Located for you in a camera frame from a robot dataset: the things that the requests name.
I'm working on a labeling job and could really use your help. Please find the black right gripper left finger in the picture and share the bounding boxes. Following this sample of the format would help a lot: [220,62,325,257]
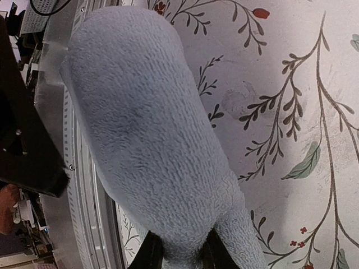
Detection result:
[128,231,163,269]

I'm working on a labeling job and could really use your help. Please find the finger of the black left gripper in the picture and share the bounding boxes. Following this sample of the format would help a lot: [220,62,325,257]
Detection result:
[1,18,70,197]

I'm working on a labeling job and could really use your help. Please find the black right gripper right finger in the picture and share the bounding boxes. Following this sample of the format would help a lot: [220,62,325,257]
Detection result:
[202,229,240,269]

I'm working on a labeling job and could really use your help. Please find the light blue towel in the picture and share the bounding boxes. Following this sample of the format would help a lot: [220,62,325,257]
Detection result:
[60,6,267,268]

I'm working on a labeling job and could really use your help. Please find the aluminium front rail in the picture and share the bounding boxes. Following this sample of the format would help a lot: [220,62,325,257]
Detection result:
[35,1,125,268]

